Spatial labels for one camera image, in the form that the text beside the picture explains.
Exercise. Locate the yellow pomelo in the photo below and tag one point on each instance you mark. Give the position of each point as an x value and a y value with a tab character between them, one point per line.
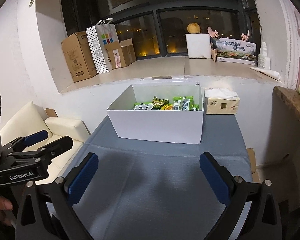
193	28

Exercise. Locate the rolled white paper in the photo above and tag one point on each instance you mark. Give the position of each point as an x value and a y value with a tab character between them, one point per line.
266	73

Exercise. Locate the green seaweed snack packet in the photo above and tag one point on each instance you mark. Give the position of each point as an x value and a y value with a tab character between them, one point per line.
142	107

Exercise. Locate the white spray bottle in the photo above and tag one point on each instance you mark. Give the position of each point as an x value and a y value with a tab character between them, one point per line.
264	57

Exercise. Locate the white dotted paper bag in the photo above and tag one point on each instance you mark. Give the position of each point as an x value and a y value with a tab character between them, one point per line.
101	47

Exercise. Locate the landscape printed carton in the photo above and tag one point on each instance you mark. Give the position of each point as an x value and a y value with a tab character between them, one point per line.
236	51

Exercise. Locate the blue tablecloth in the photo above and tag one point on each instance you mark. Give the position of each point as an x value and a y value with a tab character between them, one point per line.
150	180

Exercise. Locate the pink plastic toy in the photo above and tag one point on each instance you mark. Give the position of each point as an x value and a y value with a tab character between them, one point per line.
245	36
213	33

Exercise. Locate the large brown cardboard box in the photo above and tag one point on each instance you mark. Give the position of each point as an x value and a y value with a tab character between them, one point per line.
77	57

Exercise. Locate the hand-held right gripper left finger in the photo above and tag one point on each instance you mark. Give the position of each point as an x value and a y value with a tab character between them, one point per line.
82	180

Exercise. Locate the small green snack packet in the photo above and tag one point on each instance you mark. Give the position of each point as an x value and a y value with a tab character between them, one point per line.
195	108

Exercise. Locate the dark framed window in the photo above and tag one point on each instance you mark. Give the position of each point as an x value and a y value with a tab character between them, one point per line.
145	17

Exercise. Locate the cream leather sofa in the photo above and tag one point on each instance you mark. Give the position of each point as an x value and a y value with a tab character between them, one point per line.
62	130

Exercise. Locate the dark printed bag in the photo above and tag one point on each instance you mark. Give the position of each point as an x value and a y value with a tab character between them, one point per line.
213	48

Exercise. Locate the white cardboard box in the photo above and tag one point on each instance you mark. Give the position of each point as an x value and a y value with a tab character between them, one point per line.
155	126

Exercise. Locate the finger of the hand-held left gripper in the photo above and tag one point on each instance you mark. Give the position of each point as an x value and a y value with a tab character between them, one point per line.
36	137
60	143

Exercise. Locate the small open cardboard box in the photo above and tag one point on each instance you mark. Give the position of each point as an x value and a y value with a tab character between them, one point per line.
122	55

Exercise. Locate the dark green snack bag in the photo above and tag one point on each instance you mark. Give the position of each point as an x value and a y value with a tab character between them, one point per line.
158	102

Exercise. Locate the green and white snack packet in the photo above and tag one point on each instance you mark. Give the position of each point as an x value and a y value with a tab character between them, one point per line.
181	103

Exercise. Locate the brown stone counter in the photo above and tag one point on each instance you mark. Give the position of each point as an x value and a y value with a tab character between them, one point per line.
292	107

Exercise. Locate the beige tissue pack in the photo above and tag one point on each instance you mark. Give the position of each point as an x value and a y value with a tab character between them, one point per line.
221	105

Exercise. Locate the flat cardboard piece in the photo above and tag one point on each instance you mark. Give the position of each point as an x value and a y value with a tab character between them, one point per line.
252	163
51	113

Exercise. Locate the white foam block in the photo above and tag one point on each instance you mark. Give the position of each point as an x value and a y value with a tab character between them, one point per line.
197	46

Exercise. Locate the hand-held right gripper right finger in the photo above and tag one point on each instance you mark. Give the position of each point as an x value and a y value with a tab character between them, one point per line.
213	177

